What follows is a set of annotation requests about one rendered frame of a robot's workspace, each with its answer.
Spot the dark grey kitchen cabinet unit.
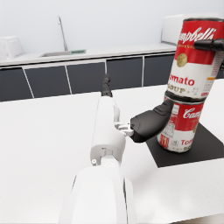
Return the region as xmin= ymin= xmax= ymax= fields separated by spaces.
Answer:
xmin=0 ymin=42 xmax=224 ymax=103

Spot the silver kitchen faucet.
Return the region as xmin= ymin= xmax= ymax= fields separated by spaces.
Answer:
xmin=56 ymin=15 xmax=69 ymax=53

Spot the pale air fryer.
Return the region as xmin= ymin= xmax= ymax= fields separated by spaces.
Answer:
xmin=160 ymin=12 xmax=221 ymax=46

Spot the green sponge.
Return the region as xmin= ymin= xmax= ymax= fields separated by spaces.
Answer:
xmin=70 ymin=49 xmax=88 ymax=55

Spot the red Campbell's tomato soup can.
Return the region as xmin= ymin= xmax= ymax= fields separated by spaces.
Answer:
xmin=166 ymin=17 xmax=224 ymax=103
xmin=156 ymin=97 xmax=207 ymax=154

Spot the white toaster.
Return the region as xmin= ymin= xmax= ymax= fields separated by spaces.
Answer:
xmin=0 ymin=35 xmax=25 ymax=61

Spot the dark grey square mat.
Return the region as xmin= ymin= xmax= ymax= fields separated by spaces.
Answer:
xmin=145 ymin=122 xmax=224 ymax=169

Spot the steel kitchen sink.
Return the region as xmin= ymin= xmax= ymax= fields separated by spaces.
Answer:
xmin=39 ymin=50 xmax=74 ymax=58

